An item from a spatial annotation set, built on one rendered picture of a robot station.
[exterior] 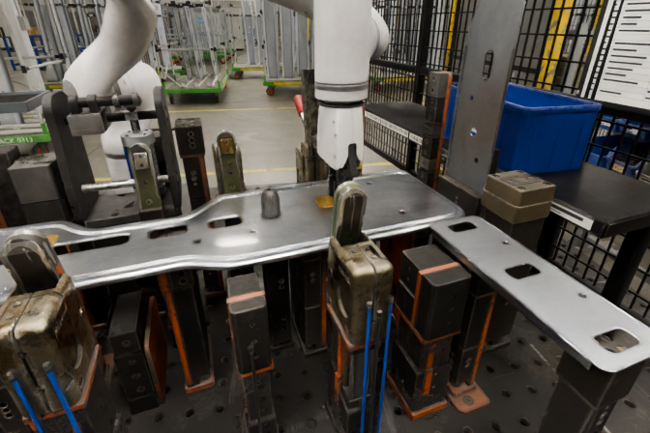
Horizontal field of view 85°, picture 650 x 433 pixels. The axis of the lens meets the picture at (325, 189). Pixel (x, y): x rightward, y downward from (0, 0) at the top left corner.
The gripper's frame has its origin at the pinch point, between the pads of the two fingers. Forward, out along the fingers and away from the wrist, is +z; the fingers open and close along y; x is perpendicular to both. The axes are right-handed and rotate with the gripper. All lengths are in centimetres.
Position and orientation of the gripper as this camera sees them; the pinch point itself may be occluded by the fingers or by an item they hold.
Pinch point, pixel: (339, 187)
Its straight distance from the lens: 63.6
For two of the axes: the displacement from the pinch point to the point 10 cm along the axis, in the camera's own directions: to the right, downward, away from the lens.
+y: 3.4, 4.0, -8.5
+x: 9.4, -1.4, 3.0
